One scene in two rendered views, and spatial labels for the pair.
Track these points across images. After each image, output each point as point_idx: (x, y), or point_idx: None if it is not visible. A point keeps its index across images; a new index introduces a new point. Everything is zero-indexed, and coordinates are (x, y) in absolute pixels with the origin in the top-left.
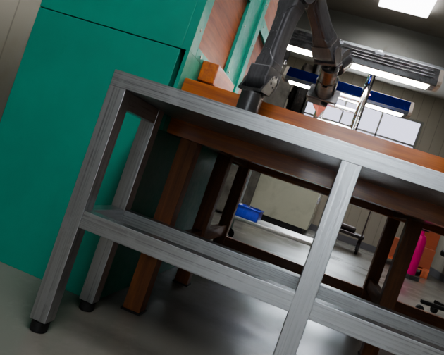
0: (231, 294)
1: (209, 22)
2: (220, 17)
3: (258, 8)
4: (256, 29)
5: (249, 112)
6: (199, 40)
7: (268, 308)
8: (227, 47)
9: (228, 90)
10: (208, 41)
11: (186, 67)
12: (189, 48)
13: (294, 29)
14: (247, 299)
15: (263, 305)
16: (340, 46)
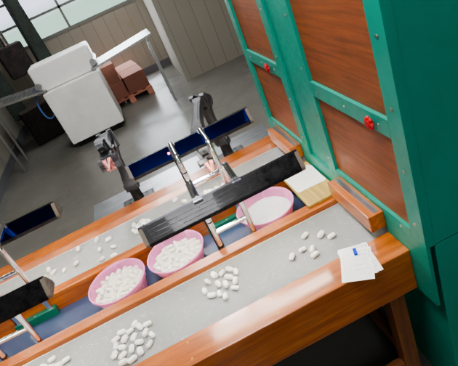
0: (326, 336)
1: (270, 102)
2: (273, 97)
3: (297, 75)
4: (308, 98)
5: (214, 147)
6: (267, 113)
7: (294, 354)
8: (293, 117)
9: (286, 150)
10: (276, 113)
11: (271, 127)
12: (267, 118)
13: (206, 119)
14: (314, 346)
15: (302, 356)
16: (190, 132)
